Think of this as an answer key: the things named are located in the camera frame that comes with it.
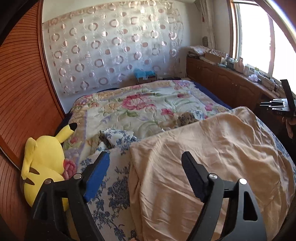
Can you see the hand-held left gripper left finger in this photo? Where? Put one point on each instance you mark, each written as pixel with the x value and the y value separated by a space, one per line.
pixel 97 176

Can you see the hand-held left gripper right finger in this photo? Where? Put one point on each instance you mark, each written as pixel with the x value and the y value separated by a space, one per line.
pixel 193 176

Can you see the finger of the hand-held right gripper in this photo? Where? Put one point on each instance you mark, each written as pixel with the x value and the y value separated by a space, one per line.
pixel 278 104

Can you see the beige T-shirt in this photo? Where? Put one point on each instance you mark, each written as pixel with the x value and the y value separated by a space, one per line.
pixel 208 150

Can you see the person's right hand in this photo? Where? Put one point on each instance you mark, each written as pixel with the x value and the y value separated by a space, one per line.
pixel 291 127

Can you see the purple plastic bag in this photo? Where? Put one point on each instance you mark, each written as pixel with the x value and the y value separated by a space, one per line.
pixel 253 77

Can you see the brown patterned cloth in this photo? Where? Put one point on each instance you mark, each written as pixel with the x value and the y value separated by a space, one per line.
pixel 106 140
pixel 186 118

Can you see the yellow plush toy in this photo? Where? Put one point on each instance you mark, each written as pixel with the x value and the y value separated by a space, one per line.
pixel 44 162

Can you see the pink bottle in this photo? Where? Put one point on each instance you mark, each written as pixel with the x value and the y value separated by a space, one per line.
pixel 239 64

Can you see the wooden window cabinet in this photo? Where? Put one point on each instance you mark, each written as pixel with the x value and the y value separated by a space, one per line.
pixel 222 81

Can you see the navy bed sheet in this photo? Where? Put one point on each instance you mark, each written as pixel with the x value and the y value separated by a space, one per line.
pixel 215 97

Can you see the window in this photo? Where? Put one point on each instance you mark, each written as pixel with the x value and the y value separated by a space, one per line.
pixel 254 34

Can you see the cardboard box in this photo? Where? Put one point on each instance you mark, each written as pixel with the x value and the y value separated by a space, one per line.
pixel 213 58

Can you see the pink floral blanket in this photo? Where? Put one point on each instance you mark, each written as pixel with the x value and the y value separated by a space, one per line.
pixel 143 104

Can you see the folded floral cloth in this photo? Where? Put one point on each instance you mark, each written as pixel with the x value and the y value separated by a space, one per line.
pixel 198 49

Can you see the beige window curtain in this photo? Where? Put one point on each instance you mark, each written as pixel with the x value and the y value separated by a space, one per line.
pixel 208 25

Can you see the blue fuzzy cloth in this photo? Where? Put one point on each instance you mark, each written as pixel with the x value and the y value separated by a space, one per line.
pixel 144 73

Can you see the wooden slatted wardrobe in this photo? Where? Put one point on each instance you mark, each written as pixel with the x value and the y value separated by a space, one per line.
pixel 23 81

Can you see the circle-patterned sheer curtain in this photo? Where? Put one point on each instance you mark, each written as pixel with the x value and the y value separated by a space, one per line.
pixel 111 46

